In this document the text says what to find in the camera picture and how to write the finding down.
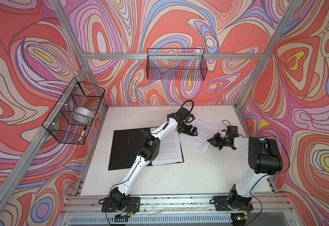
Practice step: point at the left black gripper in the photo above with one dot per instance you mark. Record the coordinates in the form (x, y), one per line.
(194, 131)

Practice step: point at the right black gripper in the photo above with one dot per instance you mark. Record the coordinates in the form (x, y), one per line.
(214, 140)

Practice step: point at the printed paper sheet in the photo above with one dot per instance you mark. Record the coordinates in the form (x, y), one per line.
(170, 150)
(206, 129)

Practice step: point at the blue file folder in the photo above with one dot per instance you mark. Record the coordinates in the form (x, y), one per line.
(124, 148)

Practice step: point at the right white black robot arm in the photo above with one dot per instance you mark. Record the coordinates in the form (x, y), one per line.
(264, 160)

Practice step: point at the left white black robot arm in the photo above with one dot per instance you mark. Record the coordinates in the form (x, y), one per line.
(148, 151)

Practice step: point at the white bowl in basket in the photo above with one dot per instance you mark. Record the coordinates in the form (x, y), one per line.
(84, 111)

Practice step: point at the black marker pen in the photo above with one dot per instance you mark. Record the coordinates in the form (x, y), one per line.
(82, 134)

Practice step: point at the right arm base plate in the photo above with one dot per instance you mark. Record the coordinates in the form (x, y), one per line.
(225, 203)

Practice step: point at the back black wire basket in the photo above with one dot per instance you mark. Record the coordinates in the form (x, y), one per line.
(176, 64)

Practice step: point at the black wire basket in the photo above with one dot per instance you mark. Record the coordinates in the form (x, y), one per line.
(66, 126)
(176, 64)

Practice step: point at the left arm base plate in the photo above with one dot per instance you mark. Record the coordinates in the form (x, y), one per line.
(129, 205)

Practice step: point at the left black wire basket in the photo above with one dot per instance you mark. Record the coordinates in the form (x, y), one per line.
(66, 126)

